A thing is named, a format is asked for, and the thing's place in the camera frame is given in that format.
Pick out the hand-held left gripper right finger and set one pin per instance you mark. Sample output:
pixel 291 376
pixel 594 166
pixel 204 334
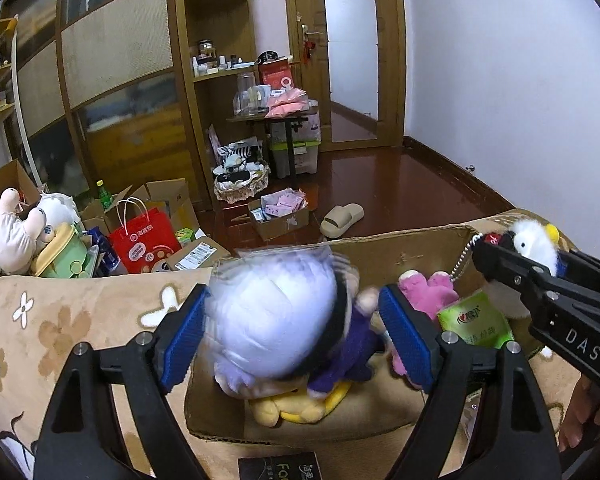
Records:
pixel 405 340

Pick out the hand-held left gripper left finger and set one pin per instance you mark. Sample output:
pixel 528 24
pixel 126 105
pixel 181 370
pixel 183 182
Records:
pixel 182 340

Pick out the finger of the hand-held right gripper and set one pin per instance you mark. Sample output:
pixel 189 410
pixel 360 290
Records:
pixel 510 265
pixel 590 267

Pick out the pink plush toy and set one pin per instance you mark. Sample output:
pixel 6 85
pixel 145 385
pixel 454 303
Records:
pixel 425 290

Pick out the green tissue pack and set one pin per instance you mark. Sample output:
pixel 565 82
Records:
pixel 472 322

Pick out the white-haired purple plush doll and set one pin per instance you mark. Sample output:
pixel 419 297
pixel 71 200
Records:
pixel 270 310

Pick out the yellow dog plush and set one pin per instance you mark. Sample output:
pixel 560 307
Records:
pixel 300 405

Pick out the person's right hand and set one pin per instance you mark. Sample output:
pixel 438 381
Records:
pixel 580 420

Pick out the labelled parcel box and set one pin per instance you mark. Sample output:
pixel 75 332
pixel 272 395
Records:
pixel 197 255

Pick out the red paper bag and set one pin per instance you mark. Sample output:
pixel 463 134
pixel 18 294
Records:
pixel 142 245

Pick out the small green box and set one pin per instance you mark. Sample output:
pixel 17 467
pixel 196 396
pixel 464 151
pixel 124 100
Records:
pixel 185 236

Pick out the beige slipper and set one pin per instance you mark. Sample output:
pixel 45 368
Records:
pixel 342 217

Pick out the green yellow plastic container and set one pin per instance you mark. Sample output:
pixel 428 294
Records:
pixel 65 255

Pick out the large open cardboard box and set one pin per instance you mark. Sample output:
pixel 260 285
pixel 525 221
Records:
pixel 170 195

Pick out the cardboard box of pink cards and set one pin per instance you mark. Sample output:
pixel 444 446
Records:
pixel 280 217

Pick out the black tissue pack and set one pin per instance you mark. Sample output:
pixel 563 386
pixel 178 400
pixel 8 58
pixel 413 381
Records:
pixel 280 467

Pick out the green glass bottle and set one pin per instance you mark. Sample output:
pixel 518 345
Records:
pixel 103 195

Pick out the lace basket of socks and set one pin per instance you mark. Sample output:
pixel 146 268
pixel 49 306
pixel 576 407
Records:
pixel 240 180

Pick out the white fluffy-haired plush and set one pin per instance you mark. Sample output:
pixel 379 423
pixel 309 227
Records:
pixel 57 208

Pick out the white pink plush doll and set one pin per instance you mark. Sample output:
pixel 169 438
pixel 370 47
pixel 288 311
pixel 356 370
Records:
pixel 12 240

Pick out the white black-edged plush cushion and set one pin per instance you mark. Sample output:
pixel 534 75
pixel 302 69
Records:
pixel 5 440

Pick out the clear plastic storage box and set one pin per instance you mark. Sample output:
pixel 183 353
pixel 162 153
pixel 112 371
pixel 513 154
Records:
pixel 302 157

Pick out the brown cardboard box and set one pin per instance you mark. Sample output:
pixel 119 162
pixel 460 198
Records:
pixel 10 177

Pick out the wooden glass door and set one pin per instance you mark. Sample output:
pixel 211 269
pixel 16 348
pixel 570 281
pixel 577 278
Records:
pixel 390 60

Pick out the small dark side table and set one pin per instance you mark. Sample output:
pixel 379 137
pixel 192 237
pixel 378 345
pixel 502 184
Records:
pixel 280 122

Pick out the clear plastic container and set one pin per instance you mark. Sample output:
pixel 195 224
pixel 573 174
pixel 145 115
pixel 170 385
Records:
pixel 247 92

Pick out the pink cloth pile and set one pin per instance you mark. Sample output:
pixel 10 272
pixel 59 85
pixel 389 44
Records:
pixel 287 105

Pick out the red gift bag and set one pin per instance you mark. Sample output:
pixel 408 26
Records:
pixel 275 75

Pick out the white shelf unit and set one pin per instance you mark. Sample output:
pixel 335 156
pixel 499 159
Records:
pixel 0 115

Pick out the red door tassel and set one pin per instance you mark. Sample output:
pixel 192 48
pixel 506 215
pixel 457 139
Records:
pixel 308 52

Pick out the black round hat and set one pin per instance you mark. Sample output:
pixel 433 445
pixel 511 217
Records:
pixel 267 56

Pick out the wooden wardrobe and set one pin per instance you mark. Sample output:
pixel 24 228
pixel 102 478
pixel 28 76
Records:
pixel 120 35

